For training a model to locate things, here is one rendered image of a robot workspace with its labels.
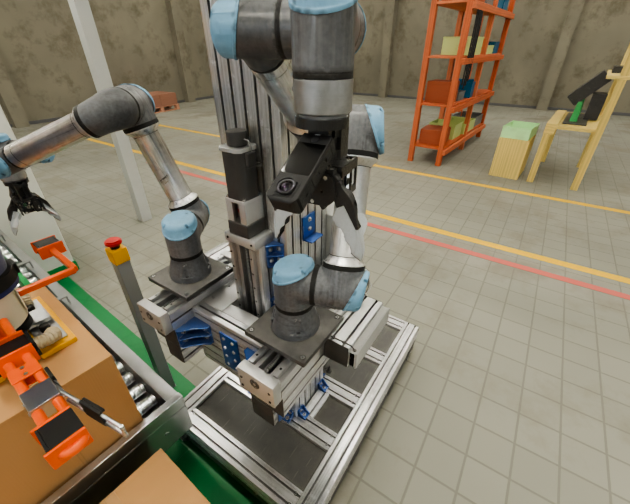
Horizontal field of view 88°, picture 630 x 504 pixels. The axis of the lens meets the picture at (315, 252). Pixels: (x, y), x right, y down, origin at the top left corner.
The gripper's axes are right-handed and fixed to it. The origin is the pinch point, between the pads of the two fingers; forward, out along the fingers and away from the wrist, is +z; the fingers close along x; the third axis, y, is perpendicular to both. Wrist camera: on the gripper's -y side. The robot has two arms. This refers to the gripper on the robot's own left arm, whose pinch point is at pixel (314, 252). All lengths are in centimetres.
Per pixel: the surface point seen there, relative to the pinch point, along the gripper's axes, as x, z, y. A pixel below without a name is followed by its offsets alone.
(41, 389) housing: 58, 40, -26
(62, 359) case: 80, 54, -15
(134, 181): 319, 100, 179
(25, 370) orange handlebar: 67, 40, -25
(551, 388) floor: -91, 149, 138
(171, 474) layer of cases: 47, 95, -14
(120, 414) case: 69, 80, -12
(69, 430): 42, 39, -29
